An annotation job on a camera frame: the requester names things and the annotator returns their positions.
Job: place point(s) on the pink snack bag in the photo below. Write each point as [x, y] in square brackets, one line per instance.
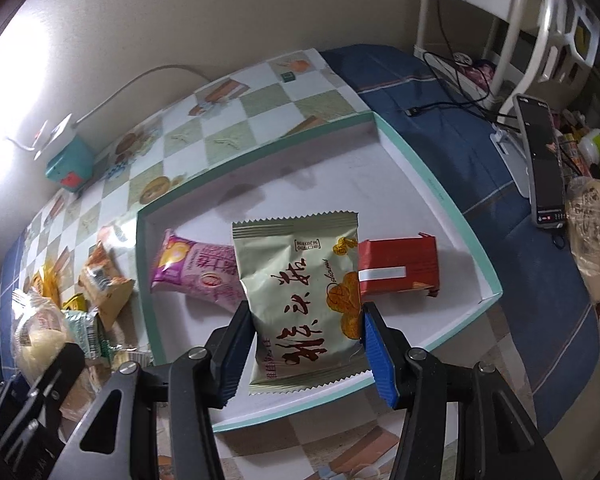
[204, 271]

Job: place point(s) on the beige chinese snack bag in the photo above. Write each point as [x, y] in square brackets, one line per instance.
[300, 277]

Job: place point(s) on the teal toy box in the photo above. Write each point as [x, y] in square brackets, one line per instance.
[72, 167]

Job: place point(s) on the yellow transparent cracker pack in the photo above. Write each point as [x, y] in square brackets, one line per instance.
[44, 281]

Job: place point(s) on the white phone stand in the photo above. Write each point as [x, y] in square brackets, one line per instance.
[508, 145]

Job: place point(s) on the orange beige cracker packet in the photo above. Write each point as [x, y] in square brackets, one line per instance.
[107, 289]

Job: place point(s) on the round bun clear bag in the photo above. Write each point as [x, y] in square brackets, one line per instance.
[39, 332]

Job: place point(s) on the yellow blue biscuit packet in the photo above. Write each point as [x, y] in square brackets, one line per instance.
[77, 302]

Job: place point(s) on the white metal rack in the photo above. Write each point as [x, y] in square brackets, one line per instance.
[543, 48]

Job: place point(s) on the crumpled plastic bag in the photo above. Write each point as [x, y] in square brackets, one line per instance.
[583, 214]

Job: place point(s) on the white green jar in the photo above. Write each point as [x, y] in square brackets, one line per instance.
[589, 147]

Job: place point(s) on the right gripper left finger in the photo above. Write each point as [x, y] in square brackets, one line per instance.
[117, 437]

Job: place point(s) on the white power strip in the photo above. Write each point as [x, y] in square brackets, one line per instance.
[50, 141]

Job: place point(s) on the teal white cardboard box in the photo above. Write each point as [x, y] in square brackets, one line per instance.
[360, 164]

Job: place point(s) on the checkered patterned tablecloth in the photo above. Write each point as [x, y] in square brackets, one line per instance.
[294, 435]

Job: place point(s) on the black smartphone on stand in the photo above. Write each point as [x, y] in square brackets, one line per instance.
[541, 150]

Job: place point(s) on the green white snack packet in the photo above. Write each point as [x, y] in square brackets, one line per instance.
[88, 332]

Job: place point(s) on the red snack packet white label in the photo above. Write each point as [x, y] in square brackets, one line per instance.
[399, 265]

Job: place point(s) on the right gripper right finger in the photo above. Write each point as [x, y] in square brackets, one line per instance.
[496, 437]

